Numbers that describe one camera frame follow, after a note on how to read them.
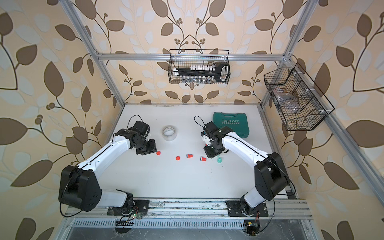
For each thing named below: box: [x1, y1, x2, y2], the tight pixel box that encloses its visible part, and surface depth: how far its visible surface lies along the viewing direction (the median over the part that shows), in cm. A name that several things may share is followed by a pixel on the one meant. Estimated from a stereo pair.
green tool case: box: [212, 112, 250, 138], surface depth 108 cm
